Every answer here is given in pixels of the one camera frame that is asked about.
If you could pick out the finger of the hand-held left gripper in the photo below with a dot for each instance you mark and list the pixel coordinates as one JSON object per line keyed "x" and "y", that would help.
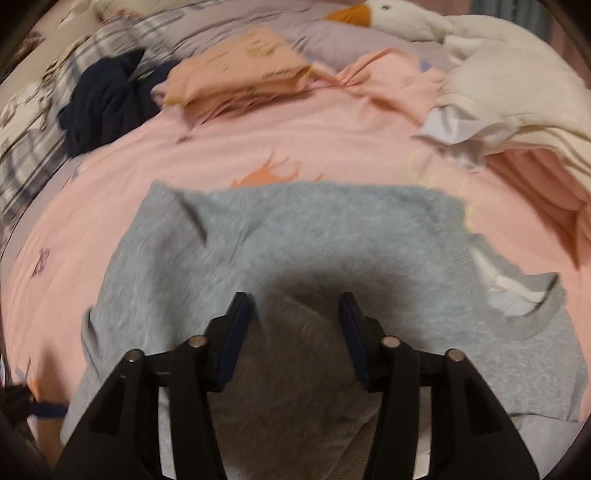
{"x": 46, "y": 410}

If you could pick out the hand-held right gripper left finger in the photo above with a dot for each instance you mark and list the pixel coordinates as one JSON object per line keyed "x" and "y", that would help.
{"x": 233, "y": 350}

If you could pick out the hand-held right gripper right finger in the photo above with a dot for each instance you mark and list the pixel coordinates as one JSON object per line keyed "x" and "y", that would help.
{"x": 358, "y": 350}

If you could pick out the grey sweater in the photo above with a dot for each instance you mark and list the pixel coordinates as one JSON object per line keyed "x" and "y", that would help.
{"x": 300, "y": 230}

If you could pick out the pink printed duvet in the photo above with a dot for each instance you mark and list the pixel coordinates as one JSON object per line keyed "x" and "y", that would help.
{"x": 323, "y": 134}

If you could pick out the plaid bed sheet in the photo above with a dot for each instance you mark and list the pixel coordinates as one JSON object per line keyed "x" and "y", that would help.
{"x": 27, "y": 180}

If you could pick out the pink fleece garment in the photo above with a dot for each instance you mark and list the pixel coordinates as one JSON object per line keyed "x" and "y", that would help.
{"x": 545, "y": 184}

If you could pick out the dark navy garment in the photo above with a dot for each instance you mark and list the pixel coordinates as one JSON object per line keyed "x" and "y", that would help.
{"x": 106, "y": 106}

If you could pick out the peach printed pillow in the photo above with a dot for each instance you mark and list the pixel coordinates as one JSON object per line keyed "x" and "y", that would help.
{"x": 231, "y": 69}

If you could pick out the cream printed pillow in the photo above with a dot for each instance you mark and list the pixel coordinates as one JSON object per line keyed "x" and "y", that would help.
{"x": 18, "y": 106}

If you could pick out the lilac pillow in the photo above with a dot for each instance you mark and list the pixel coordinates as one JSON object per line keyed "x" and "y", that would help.
{"x": 323, "y": 44}

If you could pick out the cream and pink blanket pile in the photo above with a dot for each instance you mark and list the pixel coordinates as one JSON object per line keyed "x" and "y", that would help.
{"x": 508, "y": 78}

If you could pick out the white goose plush toy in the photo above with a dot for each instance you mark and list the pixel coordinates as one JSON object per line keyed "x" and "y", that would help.
{"x": 401, "y": 14}

